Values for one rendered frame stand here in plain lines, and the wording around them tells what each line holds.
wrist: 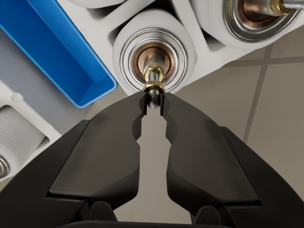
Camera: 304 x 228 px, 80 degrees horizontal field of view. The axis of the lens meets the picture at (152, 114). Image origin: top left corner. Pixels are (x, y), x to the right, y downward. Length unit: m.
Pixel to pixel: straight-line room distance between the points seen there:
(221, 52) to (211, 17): 0.09
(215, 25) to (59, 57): 0.34
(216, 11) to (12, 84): 0.33
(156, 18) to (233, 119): 0.45
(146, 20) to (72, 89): 0.27
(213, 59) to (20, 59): 0.35
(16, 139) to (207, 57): 0.33
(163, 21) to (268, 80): 0.41
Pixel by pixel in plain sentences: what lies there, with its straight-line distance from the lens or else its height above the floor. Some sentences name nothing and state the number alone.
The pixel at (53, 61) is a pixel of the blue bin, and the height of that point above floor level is 0.08.
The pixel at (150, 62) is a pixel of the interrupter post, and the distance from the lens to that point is 0.18.
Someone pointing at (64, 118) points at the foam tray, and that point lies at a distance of 0.42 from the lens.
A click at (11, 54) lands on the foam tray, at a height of 0.11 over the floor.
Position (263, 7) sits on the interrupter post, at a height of 0.27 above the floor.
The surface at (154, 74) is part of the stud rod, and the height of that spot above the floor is 0.30.
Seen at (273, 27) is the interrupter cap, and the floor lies 0.25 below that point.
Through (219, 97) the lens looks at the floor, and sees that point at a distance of 0.54.
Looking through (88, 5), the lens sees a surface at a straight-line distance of 0.22.
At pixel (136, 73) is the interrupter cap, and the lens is 0.21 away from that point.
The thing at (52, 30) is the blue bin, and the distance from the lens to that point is 0.51.
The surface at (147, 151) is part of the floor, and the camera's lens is 0.63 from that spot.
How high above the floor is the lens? 0.45
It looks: 57 degrees down
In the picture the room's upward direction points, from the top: 179 degrees counter-clockwise
